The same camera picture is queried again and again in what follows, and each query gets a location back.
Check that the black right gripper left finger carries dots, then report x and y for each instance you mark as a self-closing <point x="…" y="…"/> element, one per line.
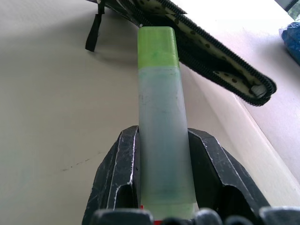
<point x="119" y="168"/>

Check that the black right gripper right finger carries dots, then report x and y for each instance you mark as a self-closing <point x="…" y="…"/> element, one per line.
<point x="218" y="171"/>

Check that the green highlighter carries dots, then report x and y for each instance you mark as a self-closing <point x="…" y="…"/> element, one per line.
<point x="161" y="117"/>

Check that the black polka dot zipper pouch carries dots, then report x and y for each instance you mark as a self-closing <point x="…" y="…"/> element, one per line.
<point x="211" y="47"/>

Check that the blue textured object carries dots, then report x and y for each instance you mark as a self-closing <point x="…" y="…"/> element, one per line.
<point x="290" y="39"/>

